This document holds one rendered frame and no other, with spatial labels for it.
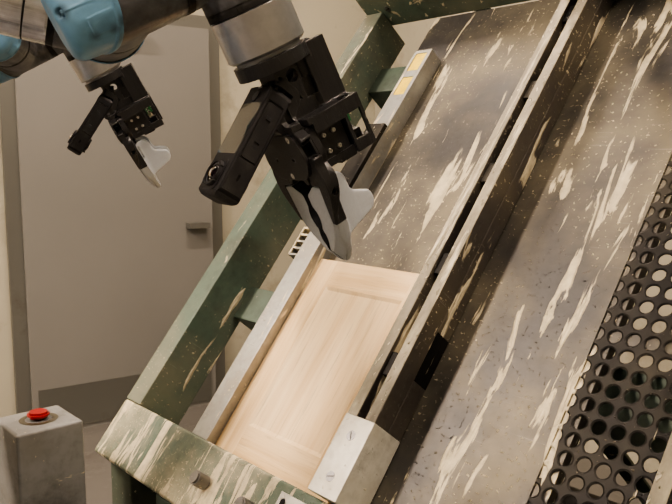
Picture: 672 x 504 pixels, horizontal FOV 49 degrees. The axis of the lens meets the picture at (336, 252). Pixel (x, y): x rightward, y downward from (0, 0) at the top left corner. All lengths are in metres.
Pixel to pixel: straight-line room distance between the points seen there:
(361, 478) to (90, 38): 0.73
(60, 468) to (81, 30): 1.00
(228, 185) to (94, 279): 3.41
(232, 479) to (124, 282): 2.89
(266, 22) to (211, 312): 1.04
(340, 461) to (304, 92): 0.60
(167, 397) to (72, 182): 2.49
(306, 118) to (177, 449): 0.87
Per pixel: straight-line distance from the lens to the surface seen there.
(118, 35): 0.65
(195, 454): 1.39
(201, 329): 1.63
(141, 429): 1.55
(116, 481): 1.66
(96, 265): 4.05
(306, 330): 1.39
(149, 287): 4.16
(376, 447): 1.13
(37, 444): 1.46
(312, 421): 1.27
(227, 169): 0.67
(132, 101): 1.35
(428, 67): 1.70
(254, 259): 1.68
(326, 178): 0.68
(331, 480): 1.12
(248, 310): 1.64
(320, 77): 0.71
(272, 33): 0.67
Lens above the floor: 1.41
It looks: 7 degrees down
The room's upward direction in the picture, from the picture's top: straight up
